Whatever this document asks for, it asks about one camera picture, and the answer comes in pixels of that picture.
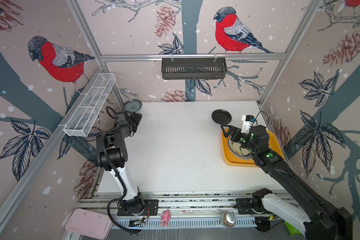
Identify yellow plastic bin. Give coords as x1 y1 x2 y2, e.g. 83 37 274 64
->
221 130 284 168

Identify small black plate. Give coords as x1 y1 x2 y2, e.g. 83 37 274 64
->
212 109 232 125

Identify cream yellow plate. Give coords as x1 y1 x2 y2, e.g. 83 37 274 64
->
228 139 252 160

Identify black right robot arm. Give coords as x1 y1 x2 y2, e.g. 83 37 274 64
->
221 125 353 240

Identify silver round object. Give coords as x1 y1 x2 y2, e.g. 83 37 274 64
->
220 211 236 228

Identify green snack packet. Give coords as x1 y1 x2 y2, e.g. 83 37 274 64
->
285 222 301 236

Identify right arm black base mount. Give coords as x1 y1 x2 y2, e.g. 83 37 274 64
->
236 188 273 215

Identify aluminium rail base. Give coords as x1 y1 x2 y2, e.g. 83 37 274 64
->
77 191 313 230

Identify pink tray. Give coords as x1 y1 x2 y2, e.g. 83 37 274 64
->
64 208 114 240

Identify white mesh wall shelf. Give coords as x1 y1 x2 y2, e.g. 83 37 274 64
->
64 73 116 137

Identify small teal plate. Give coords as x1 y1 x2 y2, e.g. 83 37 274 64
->
123 99 143 113

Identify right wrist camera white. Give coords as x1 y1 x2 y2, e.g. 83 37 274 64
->
241 115 255 134

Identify pink toy figure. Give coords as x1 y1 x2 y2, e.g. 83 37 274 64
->
161 210 172 227

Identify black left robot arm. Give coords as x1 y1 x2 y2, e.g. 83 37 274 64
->
96 107 145 235

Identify black hanging wire basket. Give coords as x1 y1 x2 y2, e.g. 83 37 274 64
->
162 58 227 80

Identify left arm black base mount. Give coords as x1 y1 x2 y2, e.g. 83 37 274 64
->
117 193 159 216

